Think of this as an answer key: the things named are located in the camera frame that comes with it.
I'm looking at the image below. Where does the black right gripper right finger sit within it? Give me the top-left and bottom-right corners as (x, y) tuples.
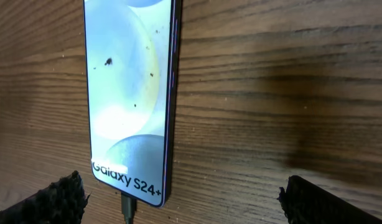
(277, 175), (382, 224)

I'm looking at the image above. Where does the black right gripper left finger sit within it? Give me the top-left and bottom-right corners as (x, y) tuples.
(0, 170), (88, 224)

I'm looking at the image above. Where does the black charging cable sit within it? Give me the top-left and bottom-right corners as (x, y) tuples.
(120, 192), (137, 224)

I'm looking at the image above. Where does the blue Galaxy S24+ smartphone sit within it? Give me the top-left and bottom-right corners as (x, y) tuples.
(83, 0), (181, 207)

